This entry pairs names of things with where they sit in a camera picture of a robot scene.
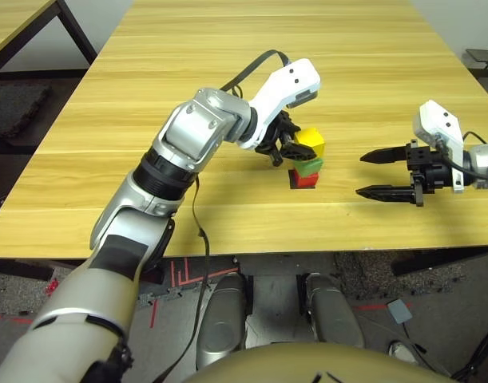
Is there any wooden side table black frame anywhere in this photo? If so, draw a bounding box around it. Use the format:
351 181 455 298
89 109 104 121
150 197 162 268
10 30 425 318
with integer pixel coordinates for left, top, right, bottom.
0 0 99 77

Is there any black pedal cable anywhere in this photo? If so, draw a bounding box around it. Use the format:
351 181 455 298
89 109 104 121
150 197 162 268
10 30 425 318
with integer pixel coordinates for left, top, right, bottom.
400 322 429 355

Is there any dark speckled floor mat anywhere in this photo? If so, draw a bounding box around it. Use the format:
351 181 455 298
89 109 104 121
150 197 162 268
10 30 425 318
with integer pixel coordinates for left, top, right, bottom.
334 251 465 301

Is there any grey robot left leg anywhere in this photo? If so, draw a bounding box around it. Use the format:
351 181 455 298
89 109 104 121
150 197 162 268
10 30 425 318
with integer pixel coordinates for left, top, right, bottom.
195 272 249 371

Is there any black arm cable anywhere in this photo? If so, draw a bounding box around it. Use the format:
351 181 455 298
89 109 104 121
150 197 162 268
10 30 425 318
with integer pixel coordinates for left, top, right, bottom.
153 49 293 383
434 131 488 185

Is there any black floor cable bundle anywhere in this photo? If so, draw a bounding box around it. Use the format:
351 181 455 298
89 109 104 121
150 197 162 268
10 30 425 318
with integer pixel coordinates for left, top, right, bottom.
450 322 488 381

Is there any grey foot pedal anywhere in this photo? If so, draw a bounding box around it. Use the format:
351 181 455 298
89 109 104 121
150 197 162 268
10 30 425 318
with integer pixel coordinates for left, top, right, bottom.
387 298 414 326

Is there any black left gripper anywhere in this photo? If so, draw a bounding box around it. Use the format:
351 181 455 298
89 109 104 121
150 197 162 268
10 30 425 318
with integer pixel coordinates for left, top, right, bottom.
254 113 315 168

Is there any tan robot torso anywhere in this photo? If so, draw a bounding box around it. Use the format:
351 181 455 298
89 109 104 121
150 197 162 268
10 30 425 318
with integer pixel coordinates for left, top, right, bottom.
182 342 453 383

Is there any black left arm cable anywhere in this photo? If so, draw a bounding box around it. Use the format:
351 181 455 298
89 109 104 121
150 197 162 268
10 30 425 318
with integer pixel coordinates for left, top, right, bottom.
153 49 293 383

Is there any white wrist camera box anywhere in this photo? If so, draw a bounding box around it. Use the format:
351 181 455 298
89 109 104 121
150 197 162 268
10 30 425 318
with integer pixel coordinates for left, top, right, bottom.
243 58 322 152
411 99 466 195

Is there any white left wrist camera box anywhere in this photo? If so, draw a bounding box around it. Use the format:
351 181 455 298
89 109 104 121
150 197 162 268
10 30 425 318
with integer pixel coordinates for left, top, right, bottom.
243 58 322 152

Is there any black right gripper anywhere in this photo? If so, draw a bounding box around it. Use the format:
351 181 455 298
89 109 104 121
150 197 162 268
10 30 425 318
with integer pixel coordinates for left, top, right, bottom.
355 139 455 207

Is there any grey robot leg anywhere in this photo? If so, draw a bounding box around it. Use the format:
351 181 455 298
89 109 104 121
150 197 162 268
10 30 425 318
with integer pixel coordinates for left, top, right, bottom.
304 272 365 349
195 272 249 371

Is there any black rubber floor mat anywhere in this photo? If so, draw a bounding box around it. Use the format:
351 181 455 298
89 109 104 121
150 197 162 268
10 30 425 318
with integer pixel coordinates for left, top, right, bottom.
0 81 54 140

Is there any black table support bar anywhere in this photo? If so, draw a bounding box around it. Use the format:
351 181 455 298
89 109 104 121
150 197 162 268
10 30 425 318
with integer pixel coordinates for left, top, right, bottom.
391 247 488 277

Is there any grey robot right leg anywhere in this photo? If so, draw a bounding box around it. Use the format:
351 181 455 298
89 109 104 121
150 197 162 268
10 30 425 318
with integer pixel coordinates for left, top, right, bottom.
304 272 365 349

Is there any white bystander shoe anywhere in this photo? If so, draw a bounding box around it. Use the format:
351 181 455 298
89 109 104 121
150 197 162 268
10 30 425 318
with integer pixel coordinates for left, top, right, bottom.
387 340 421 367

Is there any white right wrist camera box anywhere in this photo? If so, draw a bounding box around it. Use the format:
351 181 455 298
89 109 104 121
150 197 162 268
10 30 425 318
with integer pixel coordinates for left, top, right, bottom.
411 99 466 195

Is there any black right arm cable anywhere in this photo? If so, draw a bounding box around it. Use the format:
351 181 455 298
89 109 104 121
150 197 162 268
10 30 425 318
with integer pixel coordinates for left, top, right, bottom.
434 131 488 185

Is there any red wooden block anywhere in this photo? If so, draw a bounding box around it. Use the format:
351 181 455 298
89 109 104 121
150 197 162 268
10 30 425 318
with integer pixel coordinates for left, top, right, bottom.
288 169 321 189

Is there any green wooden block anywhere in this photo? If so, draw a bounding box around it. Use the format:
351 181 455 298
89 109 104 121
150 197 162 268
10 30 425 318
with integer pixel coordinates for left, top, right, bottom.
293 156 324 179

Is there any yellow wooden block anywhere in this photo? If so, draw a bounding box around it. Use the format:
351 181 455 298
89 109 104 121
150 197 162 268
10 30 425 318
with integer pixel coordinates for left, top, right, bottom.
294 127 326 159

